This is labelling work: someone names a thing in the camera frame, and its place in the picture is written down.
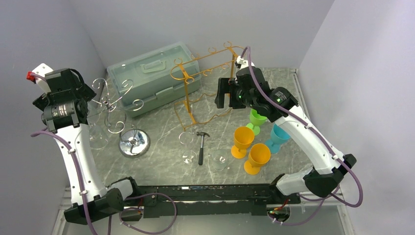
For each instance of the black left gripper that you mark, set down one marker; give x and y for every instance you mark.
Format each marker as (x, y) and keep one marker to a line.
(82, 90)

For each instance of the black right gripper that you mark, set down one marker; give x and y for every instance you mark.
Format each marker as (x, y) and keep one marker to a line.
(227, 85)

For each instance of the green wine glass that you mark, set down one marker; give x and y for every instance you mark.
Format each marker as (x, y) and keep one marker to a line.
(256, 120)

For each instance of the orange wine glass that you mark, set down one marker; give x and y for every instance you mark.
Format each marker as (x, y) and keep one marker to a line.
(242, 139)
(259, 155)

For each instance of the clear glass chrome rack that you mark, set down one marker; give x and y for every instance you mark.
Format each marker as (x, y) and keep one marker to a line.
(186, 139)
(98, 138)

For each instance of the clear glass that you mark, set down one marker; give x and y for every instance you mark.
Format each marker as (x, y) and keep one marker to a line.
(220, 159)

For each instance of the blue wine glass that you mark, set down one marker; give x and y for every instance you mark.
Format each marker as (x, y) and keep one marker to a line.
(277, 137)

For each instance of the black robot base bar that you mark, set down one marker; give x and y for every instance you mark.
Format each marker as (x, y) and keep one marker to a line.
(253, 199)

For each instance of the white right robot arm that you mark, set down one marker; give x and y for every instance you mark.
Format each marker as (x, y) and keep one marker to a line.
(279, 106)

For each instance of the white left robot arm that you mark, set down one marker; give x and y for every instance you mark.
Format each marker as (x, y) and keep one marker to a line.
(64, 104)

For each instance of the chrome tree glass rack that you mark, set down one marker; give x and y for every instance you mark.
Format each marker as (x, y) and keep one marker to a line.
(132, 142)

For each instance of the clear plastic storage box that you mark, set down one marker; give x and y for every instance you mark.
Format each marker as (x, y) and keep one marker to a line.
(154, 79)

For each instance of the gold wire glass rack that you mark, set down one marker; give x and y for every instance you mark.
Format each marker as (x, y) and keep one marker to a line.
(200, 86)

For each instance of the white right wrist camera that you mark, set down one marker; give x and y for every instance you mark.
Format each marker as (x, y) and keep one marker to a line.
(242, 63)

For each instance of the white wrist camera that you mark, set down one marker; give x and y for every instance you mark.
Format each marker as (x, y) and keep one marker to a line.
(242, 63)
(37, 77)

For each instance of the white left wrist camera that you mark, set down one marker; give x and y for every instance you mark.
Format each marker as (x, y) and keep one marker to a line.
(37, 77)

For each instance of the black handled hammer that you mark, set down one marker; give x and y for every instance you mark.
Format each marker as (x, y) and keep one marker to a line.
(201, 150)

